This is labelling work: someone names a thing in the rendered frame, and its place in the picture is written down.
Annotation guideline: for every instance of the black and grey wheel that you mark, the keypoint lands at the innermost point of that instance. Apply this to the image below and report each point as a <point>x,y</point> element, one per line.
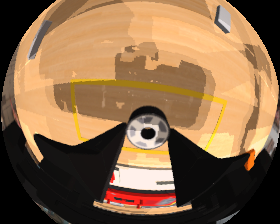
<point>142,138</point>

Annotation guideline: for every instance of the thin yellow outline on table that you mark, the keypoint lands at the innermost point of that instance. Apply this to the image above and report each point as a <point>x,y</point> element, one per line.
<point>158,87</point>

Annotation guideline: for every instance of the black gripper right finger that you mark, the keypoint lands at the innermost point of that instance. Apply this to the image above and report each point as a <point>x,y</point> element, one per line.
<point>195,170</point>

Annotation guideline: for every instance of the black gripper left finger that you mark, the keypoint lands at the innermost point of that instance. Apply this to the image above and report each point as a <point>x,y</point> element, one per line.
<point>91,162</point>

